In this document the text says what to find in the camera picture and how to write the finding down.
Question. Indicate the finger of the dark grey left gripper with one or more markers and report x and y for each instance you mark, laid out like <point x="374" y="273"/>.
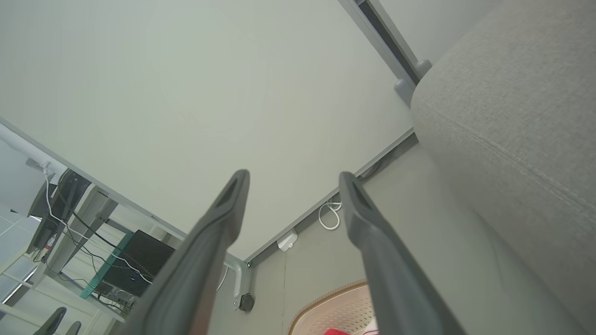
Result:
<point x="73" y="328"/>
<point x="50" y="322"/>

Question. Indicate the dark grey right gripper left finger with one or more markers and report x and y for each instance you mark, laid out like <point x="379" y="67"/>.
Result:
<point x="195" y="260"/>

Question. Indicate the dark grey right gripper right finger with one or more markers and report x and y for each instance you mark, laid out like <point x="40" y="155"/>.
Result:
<point x="386" y="270"/>

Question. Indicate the red garment with white stripes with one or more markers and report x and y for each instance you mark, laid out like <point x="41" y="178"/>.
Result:
<point x="340" y="332"/>

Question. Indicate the black computer tower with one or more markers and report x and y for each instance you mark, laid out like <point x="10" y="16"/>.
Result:
<point x="139" y="260"/>

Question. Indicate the white cloth garment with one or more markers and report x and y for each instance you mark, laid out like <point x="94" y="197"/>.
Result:
<point x="371" y="331"/>

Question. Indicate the beige perforated laundry basket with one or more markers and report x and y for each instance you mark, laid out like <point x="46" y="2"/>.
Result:
<point x="335" y="309"/>

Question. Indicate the black caster wheel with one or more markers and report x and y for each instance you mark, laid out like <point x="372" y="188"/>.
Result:
<point x="247" y="302"/>

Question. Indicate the grey partition foot bracket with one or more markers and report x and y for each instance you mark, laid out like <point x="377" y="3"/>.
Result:
<point x="240" y="279"/>

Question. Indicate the white desk frame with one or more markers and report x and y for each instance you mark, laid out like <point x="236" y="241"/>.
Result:
<point x="88" y="209"/>

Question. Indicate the grey metal frame rail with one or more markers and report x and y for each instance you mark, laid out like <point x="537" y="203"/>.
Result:
<point x="389" y="44"/>

